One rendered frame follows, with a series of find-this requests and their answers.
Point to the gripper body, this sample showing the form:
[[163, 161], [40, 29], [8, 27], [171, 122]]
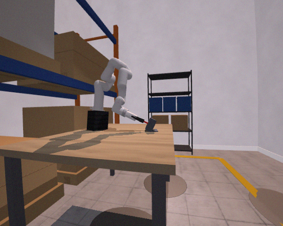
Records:
[[129, 114]]

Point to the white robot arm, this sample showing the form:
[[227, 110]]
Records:
[[107, 76]]

